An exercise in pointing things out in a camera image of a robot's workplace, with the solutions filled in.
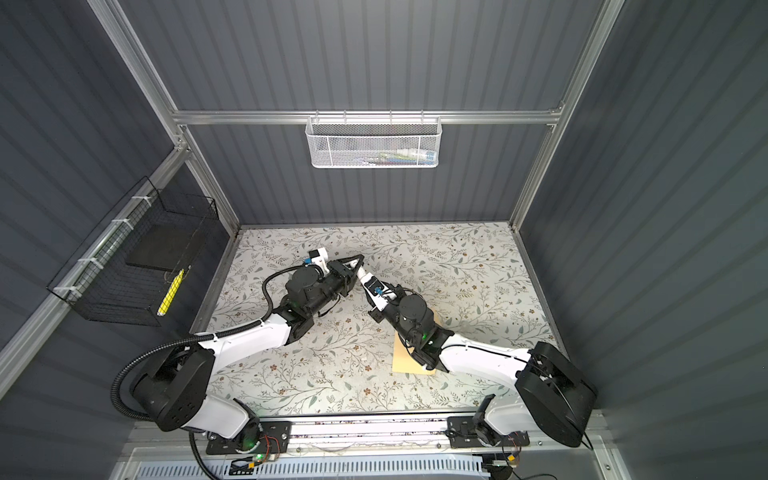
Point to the yellow marker pen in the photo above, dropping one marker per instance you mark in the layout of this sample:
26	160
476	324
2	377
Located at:
170	294

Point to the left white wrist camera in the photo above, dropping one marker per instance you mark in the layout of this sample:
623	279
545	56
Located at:
318	257

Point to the tan kraft envelope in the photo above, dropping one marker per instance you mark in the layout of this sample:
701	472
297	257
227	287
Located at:
411	360

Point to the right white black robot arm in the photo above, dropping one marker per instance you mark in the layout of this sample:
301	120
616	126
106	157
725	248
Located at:
557	395

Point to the white ventilated cable duct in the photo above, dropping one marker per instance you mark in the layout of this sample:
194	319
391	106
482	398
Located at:
355	467

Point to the aluminium mounting rail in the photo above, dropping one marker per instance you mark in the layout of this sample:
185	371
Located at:
400	432

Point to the black wire basket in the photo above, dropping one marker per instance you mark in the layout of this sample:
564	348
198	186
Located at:
134	270

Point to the pens in white basket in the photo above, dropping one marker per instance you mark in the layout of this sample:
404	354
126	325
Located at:
413	157

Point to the white wire basket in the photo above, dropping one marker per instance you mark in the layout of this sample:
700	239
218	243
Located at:
337	145

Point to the black foam pad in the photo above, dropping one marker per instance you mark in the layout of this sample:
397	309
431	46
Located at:
166	248

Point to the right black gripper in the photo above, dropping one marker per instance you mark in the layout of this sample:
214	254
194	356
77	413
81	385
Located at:
400	292

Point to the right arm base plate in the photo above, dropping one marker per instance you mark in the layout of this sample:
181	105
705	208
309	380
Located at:
463	432

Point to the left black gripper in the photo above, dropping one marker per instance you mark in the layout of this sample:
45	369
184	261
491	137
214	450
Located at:
342	274

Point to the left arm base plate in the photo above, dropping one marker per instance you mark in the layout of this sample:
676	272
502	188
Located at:
271	437

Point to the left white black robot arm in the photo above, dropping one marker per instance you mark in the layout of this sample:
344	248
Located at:
168	385

